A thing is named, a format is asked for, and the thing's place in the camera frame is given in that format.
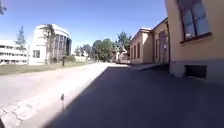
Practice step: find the pale small building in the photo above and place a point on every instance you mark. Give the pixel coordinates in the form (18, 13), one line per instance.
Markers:
(121, 55)

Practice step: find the row of trees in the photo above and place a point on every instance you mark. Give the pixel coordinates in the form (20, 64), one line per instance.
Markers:
(104, 50)

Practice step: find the yellow building with pediment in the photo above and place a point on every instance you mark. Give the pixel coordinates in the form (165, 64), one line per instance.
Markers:
(143, 48)

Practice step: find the grey asphalt road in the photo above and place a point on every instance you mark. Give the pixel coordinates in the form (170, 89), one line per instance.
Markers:
(133, 100)

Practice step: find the slim tree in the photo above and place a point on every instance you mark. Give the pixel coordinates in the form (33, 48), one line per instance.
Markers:
(50, 38)

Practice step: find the tall white building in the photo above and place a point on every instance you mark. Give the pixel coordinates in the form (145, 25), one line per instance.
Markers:
(38, 41)

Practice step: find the grass strip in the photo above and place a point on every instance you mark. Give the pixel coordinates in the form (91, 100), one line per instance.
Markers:
(26, 68)

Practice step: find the conifer tree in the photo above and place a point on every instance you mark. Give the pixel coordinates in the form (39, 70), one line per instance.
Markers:
(20, 40)

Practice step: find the low white building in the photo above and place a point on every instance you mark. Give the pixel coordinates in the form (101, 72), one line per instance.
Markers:
(11, 53)

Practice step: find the yellow building with brown door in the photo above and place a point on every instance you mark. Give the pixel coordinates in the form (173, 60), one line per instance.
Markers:
(213, 48)

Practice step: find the large leafy tree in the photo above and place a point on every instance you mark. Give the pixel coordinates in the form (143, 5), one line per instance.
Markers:
(1, 6)

